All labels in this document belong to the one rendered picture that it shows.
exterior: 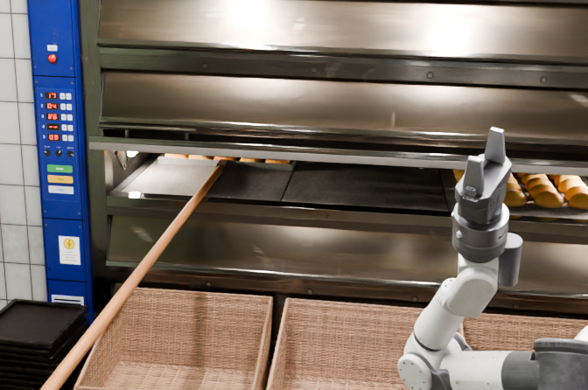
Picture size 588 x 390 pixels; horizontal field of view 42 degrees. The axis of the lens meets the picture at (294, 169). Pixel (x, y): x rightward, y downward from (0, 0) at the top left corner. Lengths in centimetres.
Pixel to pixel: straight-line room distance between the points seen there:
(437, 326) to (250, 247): 135
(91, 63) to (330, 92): 81
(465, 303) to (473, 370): 14
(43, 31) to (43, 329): 98
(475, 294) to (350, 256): 137
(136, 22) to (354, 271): 111
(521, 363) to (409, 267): 134
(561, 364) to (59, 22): 193
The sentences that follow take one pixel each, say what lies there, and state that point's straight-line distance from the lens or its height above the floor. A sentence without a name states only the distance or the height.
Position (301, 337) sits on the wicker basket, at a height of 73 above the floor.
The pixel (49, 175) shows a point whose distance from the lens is 279.
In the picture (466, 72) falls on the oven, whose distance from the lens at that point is 251.
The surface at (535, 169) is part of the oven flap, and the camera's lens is 245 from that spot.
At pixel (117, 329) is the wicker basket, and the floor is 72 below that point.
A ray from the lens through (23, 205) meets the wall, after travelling 290.
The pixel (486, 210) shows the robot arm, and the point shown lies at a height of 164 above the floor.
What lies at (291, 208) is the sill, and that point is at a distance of 262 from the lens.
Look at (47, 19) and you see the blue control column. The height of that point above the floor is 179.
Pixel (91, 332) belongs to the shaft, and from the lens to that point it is 178.
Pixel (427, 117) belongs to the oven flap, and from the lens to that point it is 252.
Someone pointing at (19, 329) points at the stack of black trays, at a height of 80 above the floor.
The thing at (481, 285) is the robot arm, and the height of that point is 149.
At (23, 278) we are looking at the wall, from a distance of 301.
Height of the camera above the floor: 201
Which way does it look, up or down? 16 degrees down
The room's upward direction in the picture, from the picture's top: 1 degrees clockwise
